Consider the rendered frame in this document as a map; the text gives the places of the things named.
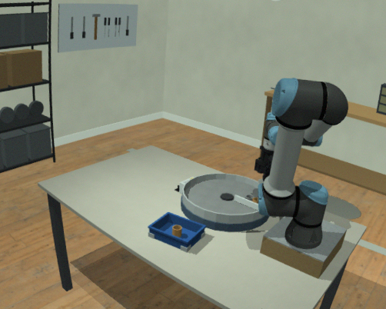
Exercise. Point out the blue crate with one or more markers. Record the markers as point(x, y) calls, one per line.
point(161, 230)

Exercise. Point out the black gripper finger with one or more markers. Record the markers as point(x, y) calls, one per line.
point(264, 177)

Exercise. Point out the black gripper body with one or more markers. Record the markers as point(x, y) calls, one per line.
point(262, 164)

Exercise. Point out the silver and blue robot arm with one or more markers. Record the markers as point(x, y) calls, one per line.
point(301, 104)

